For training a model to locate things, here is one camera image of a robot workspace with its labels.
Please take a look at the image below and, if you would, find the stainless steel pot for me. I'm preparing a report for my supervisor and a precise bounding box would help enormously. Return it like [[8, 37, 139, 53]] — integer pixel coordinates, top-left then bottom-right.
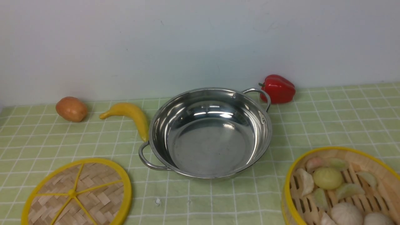
[[138, 87, 273, 179]]

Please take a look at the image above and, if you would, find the yellow-green toy bun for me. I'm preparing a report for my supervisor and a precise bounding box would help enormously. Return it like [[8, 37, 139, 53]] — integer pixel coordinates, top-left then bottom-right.
[[312, 167, 344, 190]]

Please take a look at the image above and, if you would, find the white toy bun left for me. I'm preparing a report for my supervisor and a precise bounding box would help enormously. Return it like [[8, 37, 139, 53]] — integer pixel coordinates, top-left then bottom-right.
[[331, 202, 364, 225]]

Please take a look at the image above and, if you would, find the yellow bamboo steamer basket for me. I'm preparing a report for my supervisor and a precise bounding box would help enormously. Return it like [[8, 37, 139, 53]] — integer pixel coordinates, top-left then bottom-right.
[[282, 147, 400, 225]]

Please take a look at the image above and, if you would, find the white toy bun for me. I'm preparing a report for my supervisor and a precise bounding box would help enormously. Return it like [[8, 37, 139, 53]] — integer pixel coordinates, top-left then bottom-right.
[[363, 212, 395, 225], [331, 202, 364, 225]]

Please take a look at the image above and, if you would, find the yellow toy banana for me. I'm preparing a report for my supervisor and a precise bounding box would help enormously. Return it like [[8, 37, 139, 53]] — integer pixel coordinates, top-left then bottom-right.
[[99, 102, 149, 142]]

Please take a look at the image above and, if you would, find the green toy dumpling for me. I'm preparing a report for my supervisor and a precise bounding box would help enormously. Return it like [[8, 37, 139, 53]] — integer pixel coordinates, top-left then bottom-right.
[[335, 183, 366, 200]]

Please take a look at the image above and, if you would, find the white toy bun right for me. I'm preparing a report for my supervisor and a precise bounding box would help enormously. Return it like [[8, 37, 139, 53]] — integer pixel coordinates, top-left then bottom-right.
[[363, 212, 395, 225]]

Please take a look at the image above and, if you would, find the white toy dumpling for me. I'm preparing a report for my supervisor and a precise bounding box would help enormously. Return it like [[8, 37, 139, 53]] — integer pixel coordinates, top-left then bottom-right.
[[296, 168, 314, 197]]

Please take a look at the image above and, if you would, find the red toy bell pepper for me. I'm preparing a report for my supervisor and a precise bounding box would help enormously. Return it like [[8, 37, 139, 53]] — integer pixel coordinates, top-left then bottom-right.
[[258, 74, 296, 104]]

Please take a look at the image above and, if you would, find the green checkered tablecloth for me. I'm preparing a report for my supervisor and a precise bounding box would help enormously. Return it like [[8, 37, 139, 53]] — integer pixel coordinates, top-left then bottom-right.
[[0, 83, 400, 225]]

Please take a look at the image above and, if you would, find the yellow woven bamboo steamer lid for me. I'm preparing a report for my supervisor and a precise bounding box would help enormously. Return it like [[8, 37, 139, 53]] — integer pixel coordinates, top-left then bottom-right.
[[21, 158, 133, 225]]

